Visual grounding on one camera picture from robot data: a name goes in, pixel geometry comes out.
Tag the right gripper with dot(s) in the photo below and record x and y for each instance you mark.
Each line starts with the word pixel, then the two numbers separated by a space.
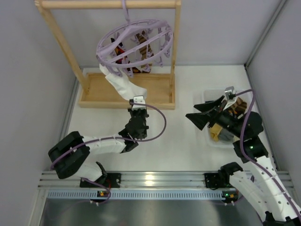
pixel 215 117

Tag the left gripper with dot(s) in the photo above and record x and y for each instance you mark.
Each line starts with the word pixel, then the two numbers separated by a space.
pixel 138 112

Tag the white sock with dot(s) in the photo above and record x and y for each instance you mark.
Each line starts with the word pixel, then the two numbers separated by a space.
pixel 125 88

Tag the purple round clip hanger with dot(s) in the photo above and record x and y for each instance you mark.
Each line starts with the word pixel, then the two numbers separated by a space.
pixel 160 38

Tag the argyle sock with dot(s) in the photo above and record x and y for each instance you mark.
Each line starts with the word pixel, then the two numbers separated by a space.
pixel 227 109
pixel 119 50

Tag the brown striped sock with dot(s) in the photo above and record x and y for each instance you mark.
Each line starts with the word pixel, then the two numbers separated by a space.
pixel 145 51
pixel 239 107

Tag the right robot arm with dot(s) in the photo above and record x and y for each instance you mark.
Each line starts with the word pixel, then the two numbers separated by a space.
pixel 256 178

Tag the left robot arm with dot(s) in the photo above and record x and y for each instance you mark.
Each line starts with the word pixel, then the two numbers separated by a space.
pixel 75 155

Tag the wooden hanger rack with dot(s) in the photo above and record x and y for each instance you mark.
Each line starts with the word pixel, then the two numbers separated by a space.
pixel 97 92

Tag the mustard yellow sock in basket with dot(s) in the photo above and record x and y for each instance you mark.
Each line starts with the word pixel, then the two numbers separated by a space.
pixel 214 132

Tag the white plastic basket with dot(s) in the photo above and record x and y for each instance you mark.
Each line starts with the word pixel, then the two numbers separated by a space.
pixel 213 94

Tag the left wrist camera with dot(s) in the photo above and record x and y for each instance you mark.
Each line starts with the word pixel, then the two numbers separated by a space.
pixel 137 103

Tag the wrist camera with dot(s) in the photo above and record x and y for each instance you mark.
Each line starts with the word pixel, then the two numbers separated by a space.
pixel 137 103
pixel 231 97

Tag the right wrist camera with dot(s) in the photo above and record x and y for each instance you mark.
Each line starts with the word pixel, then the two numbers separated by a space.
pixel 231 97

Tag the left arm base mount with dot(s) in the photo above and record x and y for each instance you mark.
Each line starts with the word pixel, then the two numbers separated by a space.
pixel 112 181

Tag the aluminium mounting rail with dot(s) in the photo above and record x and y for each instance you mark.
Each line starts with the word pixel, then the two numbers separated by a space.
pixel 135 179

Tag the white slotted cable duct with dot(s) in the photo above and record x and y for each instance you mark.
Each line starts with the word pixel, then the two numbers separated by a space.
pixel 142 194

